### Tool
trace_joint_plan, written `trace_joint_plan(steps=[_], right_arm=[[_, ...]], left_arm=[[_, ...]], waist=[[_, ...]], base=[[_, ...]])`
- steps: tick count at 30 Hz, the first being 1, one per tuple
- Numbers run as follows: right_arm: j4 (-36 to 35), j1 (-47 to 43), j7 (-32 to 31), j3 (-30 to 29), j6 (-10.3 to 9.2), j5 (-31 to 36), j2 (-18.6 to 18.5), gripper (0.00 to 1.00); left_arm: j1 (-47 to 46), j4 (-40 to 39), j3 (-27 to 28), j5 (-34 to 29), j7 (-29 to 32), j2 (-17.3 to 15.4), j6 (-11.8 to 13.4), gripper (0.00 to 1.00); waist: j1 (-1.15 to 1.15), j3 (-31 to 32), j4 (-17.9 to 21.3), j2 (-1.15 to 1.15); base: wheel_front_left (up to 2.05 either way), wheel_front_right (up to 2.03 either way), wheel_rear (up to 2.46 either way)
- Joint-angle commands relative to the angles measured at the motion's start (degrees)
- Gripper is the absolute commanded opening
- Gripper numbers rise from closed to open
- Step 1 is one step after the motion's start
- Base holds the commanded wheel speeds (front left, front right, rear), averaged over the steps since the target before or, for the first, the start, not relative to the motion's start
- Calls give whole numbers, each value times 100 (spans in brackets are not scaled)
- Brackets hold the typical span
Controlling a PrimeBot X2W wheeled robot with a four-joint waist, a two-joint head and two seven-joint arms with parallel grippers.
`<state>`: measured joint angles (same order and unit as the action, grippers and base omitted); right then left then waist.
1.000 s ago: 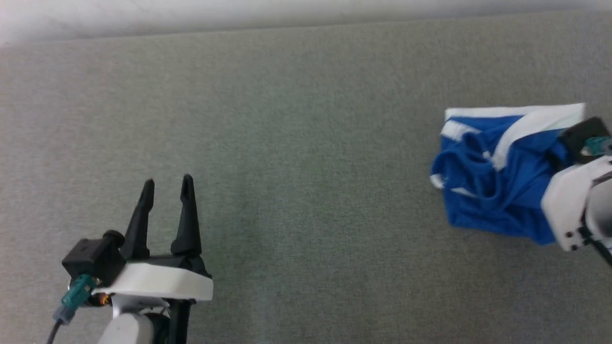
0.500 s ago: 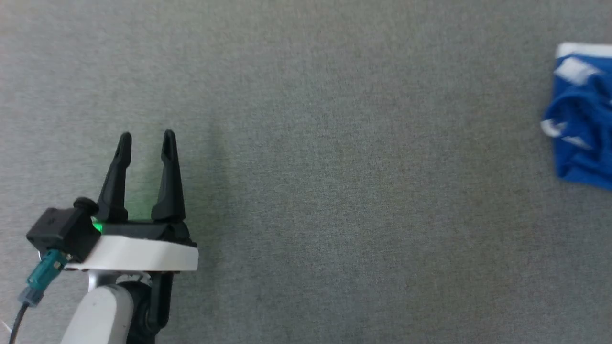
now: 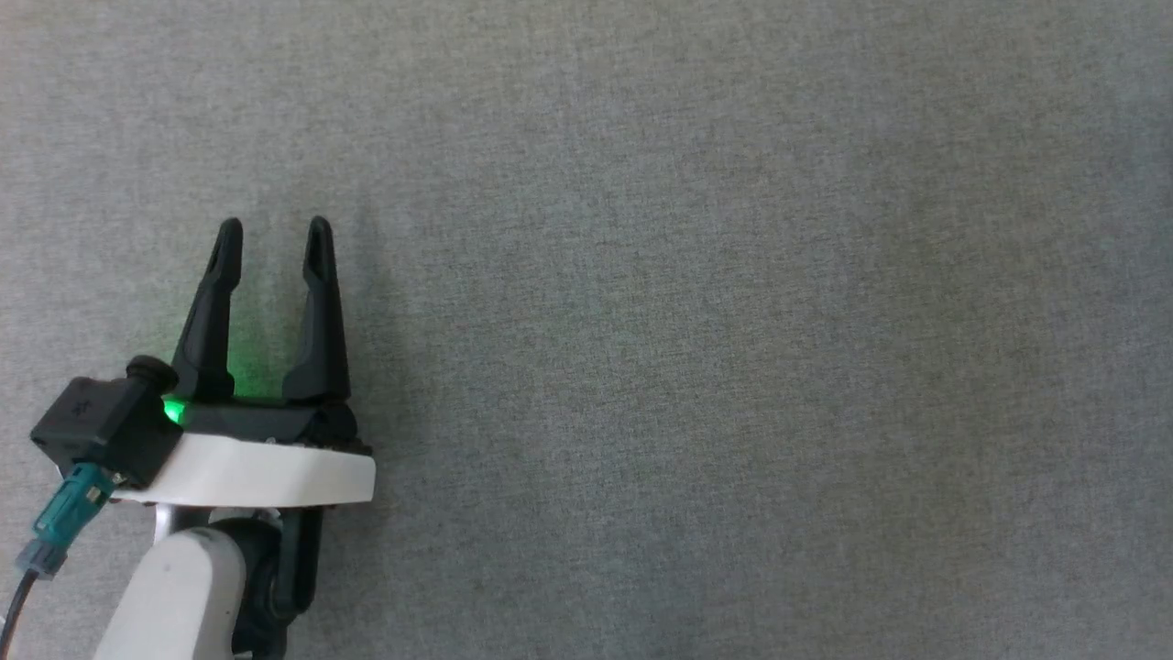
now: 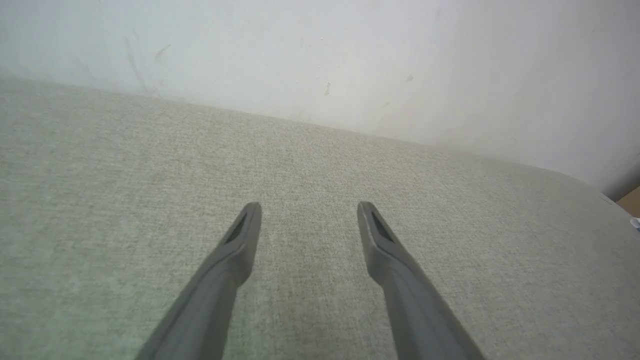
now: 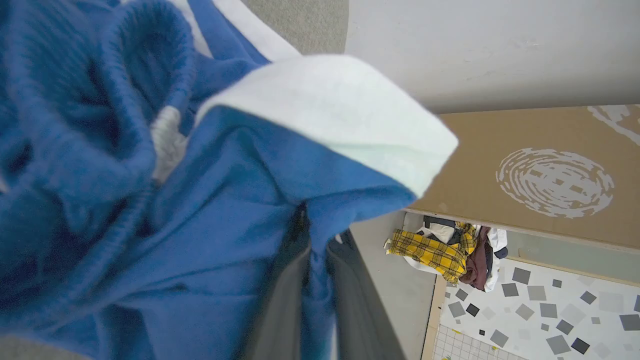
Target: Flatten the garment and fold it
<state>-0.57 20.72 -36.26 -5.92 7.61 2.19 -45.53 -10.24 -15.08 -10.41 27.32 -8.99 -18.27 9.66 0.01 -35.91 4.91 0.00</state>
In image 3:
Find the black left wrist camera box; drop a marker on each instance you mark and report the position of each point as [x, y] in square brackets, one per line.
[101, 426]

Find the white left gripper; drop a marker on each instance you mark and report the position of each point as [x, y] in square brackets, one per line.
[266, 463]

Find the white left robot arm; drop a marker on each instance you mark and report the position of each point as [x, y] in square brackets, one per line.
[183, 596]

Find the grey fabric sofa cushion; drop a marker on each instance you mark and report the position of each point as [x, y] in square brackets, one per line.
[733, 321]

